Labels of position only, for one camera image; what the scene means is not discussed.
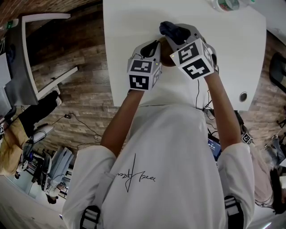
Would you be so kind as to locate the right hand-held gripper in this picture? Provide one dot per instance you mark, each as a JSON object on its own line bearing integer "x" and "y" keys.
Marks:
{"x": 190, "y": 53}

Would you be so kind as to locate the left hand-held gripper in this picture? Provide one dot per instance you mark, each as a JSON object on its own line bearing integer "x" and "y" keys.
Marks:
{"x": 138, "y": 67}

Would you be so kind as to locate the brown wooden bowl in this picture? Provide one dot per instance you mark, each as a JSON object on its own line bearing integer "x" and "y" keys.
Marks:
{"x": 165, "y": 56}

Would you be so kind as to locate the dark blue cloth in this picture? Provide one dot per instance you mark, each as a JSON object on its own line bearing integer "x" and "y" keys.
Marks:
{"x": 169, "y": 29}

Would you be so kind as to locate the person's left forearm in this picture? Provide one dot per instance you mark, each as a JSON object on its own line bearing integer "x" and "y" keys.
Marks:
{"x": 120, "y": 125}

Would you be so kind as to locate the person's right forearm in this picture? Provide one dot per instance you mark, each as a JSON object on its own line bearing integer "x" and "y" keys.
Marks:
{"x": 221, "y": 111}

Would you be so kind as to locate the white table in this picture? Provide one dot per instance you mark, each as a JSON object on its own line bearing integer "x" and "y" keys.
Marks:
{"x": 234, "y": 56}

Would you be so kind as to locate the clear plastic bottle green label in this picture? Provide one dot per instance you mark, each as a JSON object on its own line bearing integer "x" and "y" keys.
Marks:
{"x": 225, "y": 3}

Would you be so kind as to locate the round table black legs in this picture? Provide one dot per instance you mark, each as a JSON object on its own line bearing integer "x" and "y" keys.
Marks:
{"x": 276, "y": 71}

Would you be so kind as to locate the black power adapter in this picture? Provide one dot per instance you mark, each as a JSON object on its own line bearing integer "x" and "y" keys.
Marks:
{"x": 67, "y": 116}

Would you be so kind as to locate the person's white shirt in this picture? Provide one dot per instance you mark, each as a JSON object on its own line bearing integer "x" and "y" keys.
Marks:
{"x": 167, "y": 161}

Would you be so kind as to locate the black tablet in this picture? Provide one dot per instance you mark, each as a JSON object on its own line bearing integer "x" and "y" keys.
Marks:
{"x": 213, "y": 147}

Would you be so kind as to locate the grey desk white legs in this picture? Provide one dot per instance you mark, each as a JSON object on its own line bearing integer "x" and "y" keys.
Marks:
{"x": 20, "y": 85}

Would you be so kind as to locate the black equipment cart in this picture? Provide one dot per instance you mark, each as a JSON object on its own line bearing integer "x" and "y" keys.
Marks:
{"x": 35, "y": 165}

